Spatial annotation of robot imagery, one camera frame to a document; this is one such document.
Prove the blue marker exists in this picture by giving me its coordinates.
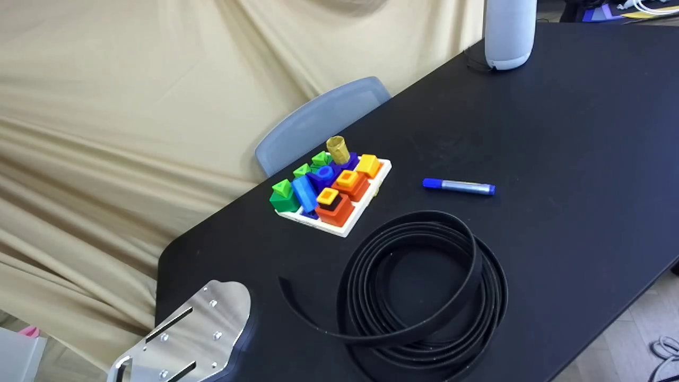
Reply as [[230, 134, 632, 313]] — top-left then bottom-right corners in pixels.
[[422, 178, 496, 196]]

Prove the yellow and orange square block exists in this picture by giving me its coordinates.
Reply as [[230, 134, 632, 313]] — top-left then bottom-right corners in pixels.
[[332, 169, 370, 203]]

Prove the long blue block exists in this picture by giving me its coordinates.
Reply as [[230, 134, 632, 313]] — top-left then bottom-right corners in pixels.
[[291, 175, 319, 214]]

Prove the white shape sorter board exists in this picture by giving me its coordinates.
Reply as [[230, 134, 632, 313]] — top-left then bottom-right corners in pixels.
[[275, 158, 393, 238]]

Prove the gold cylinder block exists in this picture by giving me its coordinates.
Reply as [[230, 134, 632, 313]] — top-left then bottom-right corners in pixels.
[[326, 136, 351, 166]]

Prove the large green triangle block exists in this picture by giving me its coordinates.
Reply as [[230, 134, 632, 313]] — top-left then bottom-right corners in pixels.
[[269, 179, 301, 213]]

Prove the beige cloth backdrop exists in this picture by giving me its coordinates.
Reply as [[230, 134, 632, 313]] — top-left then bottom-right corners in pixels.
[[0, 0, 486, 373]]

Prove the white box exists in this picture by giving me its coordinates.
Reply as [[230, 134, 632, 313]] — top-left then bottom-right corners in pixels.
[[0, 327, 48, 382]]

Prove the orange block with yellow frame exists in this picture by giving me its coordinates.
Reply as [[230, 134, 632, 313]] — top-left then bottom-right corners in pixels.
[[315, 187, 355, 228]]

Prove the coil of black strap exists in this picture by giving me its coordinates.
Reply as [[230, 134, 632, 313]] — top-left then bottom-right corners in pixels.
[[278, 210, 509, 382]]

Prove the silver metal bracket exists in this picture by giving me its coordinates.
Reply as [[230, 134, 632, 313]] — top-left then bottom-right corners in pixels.
[[107, 280, 252, 382]]

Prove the coil of grey cable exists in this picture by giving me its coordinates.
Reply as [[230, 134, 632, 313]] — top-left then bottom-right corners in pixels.
[[650, 335, 679, 382]]

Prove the white cable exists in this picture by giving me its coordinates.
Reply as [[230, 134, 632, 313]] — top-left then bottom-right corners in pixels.
[[618, 0, 679, 15]]

